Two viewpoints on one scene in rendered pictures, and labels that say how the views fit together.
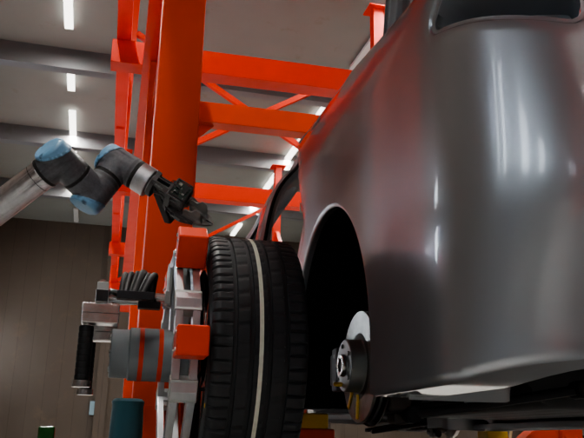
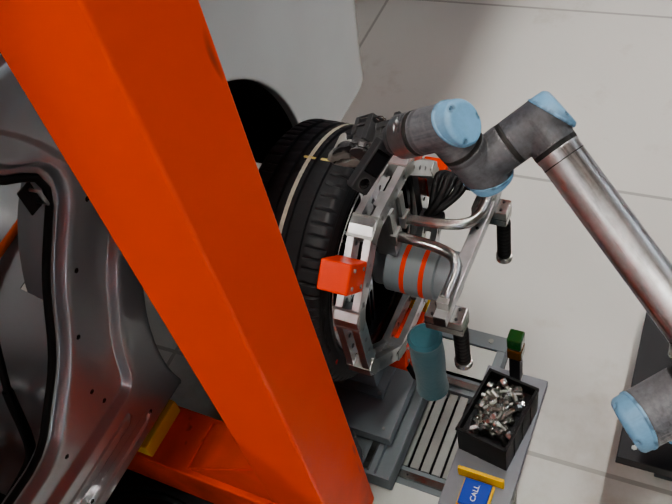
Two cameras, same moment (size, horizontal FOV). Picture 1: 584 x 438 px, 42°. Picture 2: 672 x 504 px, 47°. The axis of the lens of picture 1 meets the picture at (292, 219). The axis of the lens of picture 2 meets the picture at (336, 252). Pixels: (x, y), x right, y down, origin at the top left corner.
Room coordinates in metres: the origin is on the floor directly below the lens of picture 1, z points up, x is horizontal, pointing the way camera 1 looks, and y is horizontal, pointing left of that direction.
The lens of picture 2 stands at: (3.00, 1.16, 2.38)
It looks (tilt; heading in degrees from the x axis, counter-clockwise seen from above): 49 degrees down; 229
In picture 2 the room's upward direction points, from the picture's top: 16 degrees counter-clockwise
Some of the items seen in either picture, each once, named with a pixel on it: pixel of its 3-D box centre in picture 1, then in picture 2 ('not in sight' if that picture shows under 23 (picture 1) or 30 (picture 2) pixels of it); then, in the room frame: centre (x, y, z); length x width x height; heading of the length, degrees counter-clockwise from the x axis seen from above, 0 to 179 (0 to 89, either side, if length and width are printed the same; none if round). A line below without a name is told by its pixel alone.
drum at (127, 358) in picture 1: (149, 355); (420, 269); (2.05, 0.37, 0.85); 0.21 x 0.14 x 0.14; 103
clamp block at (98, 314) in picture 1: (100, 314); (491, 210); (1.86, 0.47, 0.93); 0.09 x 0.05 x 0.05; 103
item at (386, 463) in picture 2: not in sight; (367, 399); (2.15, 0.15, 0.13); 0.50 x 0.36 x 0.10; 13
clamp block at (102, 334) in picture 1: (101, 332); (446, 317); (2.19, 0.54, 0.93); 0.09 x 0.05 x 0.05; 103
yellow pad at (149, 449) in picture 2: (303, 421); (142, 420); (2.72, -0.06, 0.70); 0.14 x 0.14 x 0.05; 13
